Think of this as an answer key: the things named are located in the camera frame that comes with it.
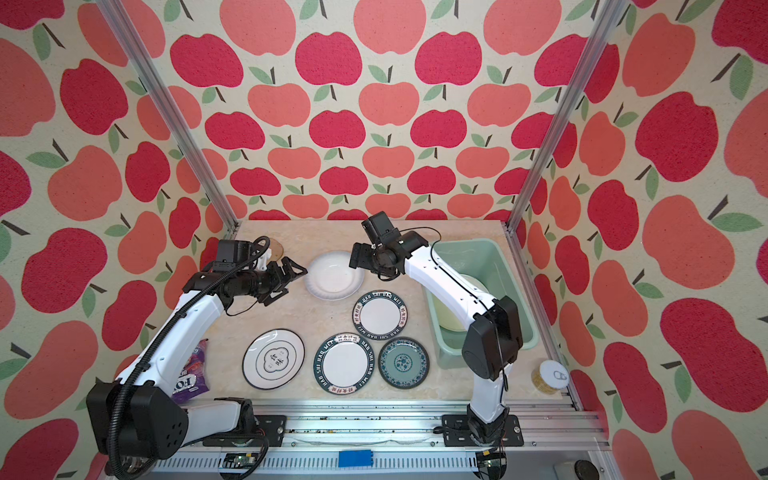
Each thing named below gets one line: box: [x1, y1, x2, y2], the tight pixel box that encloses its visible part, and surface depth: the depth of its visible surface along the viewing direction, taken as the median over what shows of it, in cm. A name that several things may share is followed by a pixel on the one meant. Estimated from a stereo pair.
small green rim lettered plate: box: [352, 290, 408, 340], surface depth 98 cm
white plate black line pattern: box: [242, 328, 305, 391], surface depth 88 cm
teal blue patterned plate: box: [378, 337, 430, 389], surface depth 87 cm
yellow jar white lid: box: [531, 359, 570, 395], surface depth 80 cm
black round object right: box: [574, 460, 600, 480], surface depth 62 cm
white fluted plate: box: [304, 250, 364, 301], surface depth 103 cm
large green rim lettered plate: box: [313, 332, 375, 395], surface depth 87 cm
